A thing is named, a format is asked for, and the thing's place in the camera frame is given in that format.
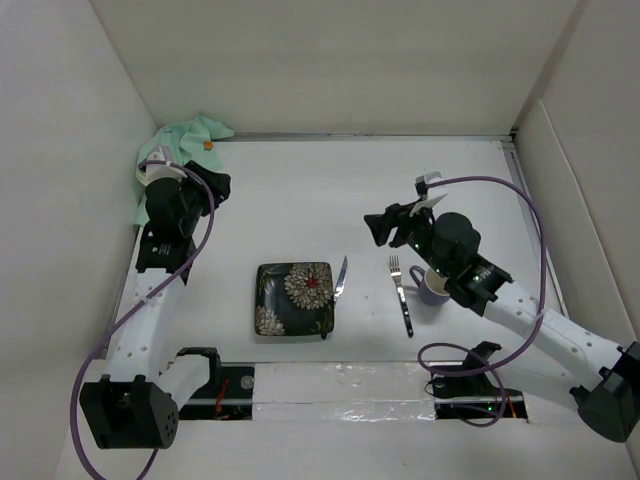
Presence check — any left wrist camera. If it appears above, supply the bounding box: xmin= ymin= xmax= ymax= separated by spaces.
xmin=136 ymin=146 xmax=184 ymax=187

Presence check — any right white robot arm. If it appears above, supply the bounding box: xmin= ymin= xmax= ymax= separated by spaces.
xmin=364 ymin=204 xmax=639 ymax=443

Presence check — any purple mug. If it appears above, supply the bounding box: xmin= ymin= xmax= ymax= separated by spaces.
xmin=409 ymin=265 xmax=450 ymax=307

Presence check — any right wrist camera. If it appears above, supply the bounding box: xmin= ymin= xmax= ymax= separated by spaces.
xmin=409 ymin=171 xmax=447 ymax=217

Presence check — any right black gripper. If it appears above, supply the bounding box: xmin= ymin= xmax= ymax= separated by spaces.
xmin=364 ymin=197 xmax=451 ymax=278

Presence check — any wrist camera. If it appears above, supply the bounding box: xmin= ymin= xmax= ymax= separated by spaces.
xmin=136 ymin=146 xmax=184 ymax=187
xmin=409 ymin=171 xmax=447 ymax=217

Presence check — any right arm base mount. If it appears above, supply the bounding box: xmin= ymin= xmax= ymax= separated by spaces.
xmin=418 ymin=341 xmax=528 ymax=428

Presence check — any aluminium table edge rail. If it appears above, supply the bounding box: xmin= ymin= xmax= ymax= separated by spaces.
xmin=230 ymin=132 xmax=512 ymax=142

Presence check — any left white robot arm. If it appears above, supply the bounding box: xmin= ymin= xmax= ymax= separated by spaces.
xmin=78 ymin=161 xmax=231 ymax=449

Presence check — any green cartoon placemat cloth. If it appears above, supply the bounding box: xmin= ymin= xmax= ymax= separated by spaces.
xmin=132 ymin=114 xmax=235 ymax=229

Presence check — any silver fork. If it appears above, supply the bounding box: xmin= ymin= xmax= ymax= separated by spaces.
xmin=388 ymin=255 xmax=414 ymax=338

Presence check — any silver table knife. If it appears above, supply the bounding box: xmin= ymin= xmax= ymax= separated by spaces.
xmin=333 ymin=256 xmax=348 ymax=304

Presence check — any black floral square plate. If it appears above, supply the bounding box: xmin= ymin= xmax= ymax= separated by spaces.
xmin=254 ymin=262 xmax=335 ymax=339

